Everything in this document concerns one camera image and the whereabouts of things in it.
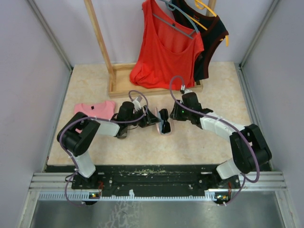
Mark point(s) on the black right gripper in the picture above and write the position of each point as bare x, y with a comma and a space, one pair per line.
175, 114

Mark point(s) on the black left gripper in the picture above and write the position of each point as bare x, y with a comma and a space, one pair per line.
150, 119

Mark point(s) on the pink glasses case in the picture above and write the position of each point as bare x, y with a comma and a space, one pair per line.
158, 125

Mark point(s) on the black frame sunglasses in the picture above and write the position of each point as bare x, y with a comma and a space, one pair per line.
165, 127

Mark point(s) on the plaid brown glasses case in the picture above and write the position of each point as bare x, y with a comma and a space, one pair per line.
122, 134

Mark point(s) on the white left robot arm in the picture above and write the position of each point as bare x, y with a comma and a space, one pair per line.
77, 135

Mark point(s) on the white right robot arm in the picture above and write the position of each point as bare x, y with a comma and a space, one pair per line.
248, 145

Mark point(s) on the folded pink t-shirt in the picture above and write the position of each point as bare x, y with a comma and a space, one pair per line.
103, 110

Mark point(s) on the wooden clothes rack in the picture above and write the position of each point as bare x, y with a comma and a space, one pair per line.
119, 83

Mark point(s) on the red tank top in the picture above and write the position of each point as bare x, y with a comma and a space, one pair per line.
168, 51

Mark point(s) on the black maroon-trimmed tank top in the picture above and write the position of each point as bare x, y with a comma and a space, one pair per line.
212, 31

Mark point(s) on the grey-blue plastic hanger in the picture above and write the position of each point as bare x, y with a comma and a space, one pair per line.
178, 21

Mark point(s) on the yellow plastic hanger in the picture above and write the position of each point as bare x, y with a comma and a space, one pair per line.
209, 12

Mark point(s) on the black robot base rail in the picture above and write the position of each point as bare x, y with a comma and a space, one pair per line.
146, 182

